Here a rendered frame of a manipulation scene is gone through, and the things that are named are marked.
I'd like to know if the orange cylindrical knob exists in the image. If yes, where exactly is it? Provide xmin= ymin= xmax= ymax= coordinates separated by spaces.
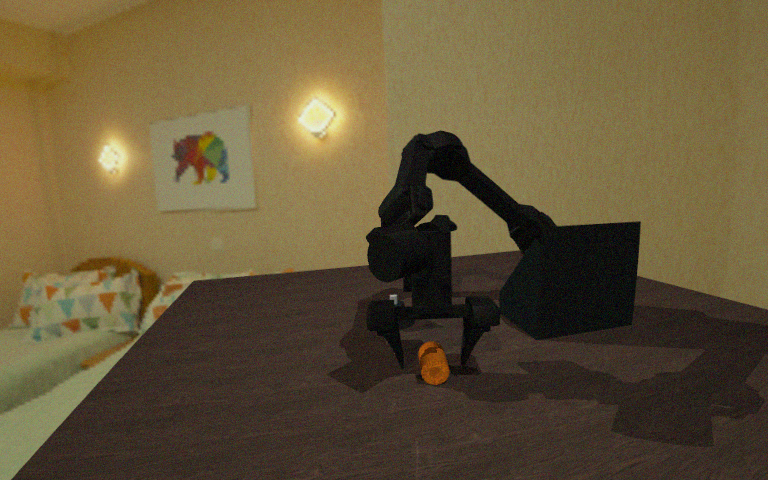
xmin=418 ymin=341 xmax=449 ymax=385

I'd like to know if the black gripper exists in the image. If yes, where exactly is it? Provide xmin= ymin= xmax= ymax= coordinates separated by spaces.
xmin=366 ymin=266 xmax=500 ymax=368

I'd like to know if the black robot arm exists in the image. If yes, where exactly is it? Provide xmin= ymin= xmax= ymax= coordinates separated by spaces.
xmin=366 ymin=131 xmax=556 ymax=292

